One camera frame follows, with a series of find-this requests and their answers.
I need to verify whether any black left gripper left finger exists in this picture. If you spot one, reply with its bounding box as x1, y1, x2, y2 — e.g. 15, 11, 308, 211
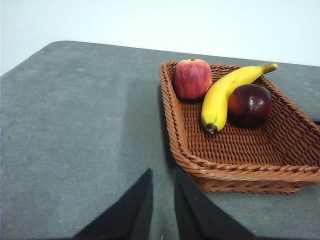
72, 167, 154, 240

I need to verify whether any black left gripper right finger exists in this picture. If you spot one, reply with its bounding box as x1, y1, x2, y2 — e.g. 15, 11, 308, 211
174, 167, 256, 240

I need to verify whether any brown wicker basket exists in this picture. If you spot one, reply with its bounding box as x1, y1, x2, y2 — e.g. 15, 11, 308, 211
159, 59, 320, 196

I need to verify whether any yellow banana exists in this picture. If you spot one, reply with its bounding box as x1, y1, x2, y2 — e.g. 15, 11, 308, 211
201, 62, 278, 135

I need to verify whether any dark red plum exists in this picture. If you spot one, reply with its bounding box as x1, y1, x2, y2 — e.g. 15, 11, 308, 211
228, 83, 273, 128

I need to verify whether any red apple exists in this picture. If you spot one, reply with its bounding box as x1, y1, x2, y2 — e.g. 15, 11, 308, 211
173, 58, 213, 100

